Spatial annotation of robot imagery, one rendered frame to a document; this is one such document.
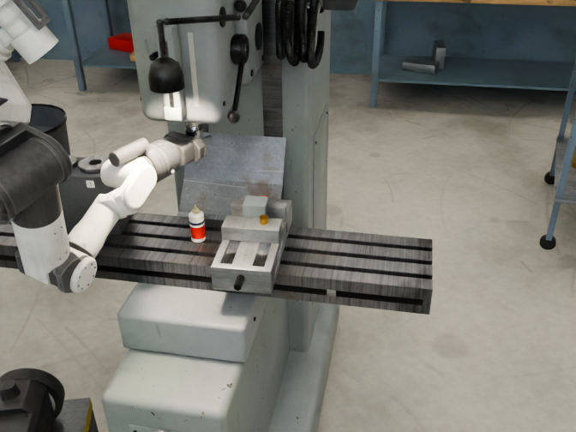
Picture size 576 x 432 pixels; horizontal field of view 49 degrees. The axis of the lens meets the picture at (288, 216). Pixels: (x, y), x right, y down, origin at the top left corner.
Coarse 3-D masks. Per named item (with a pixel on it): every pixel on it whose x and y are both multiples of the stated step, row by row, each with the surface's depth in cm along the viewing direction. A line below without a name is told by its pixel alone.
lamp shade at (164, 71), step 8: (152, 64) 128; (160, 64) 127; (168, 64) 127; (176, 64) 128; (152, 72) 127; (160, 72) 126; (168, 72) 127; (176, 72) 128; (152, 80) 128; (160, 80) 127; (168, 80) 127; (176, 80) 128; (152, 88) 129; (160, 88) 128; (168, 88) 128; (176, 88) 129
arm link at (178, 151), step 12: (156, 144) 147; (168, 144) 149; (180, 144) 152; (192, 144) 153; (204, 144) 154; (168, 156) 147; (180, 156) 152; (192, 156) 154; (204, 156) 155; (168, 168) 147
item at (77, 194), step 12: (72, 156) 177; (96, 156) 177; (72, 168) 173; (84, 168) 171; (96, 168) 171; (72, 180) 170; (84, 180) 170; (96, 180) 170; (60, 192) 172; (72, 192) 172; (84, 192) 172; (96, 192) 172; (108, 192) 171; (72, 204) 174; (84, 204) 174; (72, 216) 176; (72, 228) 178; (120, 228) 178
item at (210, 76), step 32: (128, 0) 136; (160, 0) 134; (192, 0) 133; (224, 0) 140; (192, 32) 136; (224, 32) 142; (192, 64) 140; (224, 64) 144; (160, 96) 145; (192, 96) 144; (224, 96) 146
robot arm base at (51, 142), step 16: (16, 128) 109; (32, 128) 109; (0, 144) 105; (16, 144) 108; (48, 144) 107; (64, 160) 108; (64, 176) 110; (0, 192) 99; (0, 208) 101; (0, 224) 105
